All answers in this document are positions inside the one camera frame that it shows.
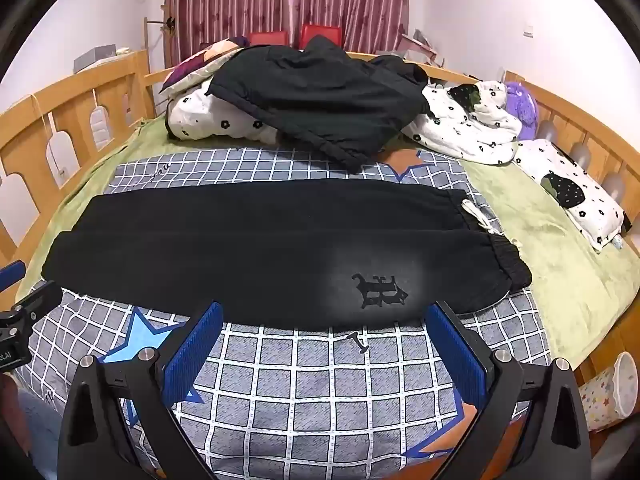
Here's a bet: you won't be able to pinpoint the grey box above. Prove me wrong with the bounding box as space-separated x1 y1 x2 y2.
73 45 119 74

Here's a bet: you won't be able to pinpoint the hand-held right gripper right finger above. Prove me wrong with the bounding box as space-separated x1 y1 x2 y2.
425 301 594 480

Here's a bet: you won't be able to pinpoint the wooden bed frame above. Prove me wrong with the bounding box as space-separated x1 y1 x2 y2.
0 49 640 397

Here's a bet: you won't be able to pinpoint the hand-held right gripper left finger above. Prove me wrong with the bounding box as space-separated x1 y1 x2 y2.
59 301 223 480

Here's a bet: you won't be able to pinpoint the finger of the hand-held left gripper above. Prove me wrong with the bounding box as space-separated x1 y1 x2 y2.
11 280 64 322
0 260 26 292

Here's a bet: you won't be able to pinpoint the black jacket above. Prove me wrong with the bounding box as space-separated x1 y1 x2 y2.
206 35 432 173

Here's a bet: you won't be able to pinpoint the white floral quilt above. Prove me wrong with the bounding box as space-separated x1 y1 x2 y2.
166 80 524 167

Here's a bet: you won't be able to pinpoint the black pants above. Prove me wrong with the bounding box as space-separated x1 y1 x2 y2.
41 177 533 333

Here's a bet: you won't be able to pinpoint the white floral pillow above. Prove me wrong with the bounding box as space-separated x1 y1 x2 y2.
514 138 629 254

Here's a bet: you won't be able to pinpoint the grey checked star blanket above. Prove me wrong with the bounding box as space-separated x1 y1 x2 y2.
12 146 552 480

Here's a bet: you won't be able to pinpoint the wooden coat rack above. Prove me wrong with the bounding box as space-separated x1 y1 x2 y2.
142 2 177 81

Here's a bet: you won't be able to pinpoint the pinkish folding table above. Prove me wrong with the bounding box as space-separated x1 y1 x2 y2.
395 29 446 69

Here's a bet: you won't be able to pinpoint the purple plush toy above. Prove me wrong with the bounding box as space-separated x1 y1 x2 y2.
502 80 541 141

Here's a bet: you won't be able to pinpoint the purple patterned cushion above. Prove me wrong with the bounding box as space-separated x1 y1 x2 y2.
160 36 251 96

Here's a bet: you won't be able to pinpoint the red plastic chair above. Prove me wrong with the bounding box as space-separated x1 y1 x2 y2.
300 23 344 51
248 31 290 49

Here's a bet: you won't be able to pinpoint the star patterned waste bin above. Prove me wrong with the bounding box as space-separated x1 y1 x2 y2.
577 351 640 434

